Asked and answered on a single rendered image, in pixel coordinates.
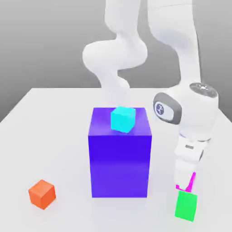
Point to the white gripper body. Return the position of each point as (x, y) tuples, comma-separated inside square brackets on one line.
[(183, 172)]

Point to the small magenta cube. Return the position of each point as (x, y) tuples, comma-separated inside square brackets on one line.
[(190, 184)]

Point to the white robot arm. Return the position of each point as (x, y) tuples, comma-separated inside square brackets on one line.
[(192, 112)]

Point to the small green cube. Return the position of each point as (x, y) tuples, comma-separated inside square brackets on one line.
[(185, 206)]

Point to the small cyan cube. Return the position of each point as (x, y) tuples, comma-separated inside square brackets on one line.
[(122, 119)]

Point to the small orange cube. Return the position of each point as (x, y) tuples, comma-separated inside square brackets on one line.
[(42, 195)]

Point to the large blue box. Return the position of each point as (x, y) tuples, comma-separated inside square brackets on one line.
[(119, 163)]

